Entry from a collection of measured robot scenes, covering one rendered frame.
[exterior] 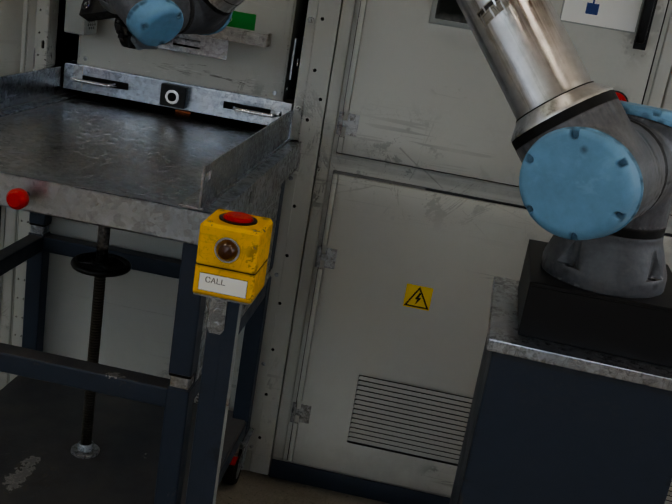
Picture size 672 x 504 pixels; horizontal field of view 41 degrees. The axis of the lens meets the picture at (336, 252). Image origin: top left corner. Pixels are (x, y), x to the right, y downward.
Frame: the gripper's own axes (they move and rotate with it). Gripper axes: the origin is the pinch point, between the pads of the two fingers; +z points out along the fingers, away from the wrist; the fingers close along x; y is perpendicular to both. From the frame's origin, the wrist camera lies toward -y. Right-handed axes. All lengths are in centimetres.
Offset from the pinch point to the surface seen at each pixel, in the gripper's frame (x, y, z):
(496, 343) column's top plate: -56, 80, -39
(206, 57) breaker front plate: 5.4, 11.1, 13.1
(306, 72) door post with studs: 4.2, 34.8, 9.1
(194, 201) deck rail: -43, 30, -39
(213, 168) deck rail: -37, 32, -40
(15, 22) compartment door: 3.5, -31.8, 8.0
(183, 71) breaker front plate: 2.0, 6.1, 15.2
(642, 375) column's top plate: -56, 101, -40
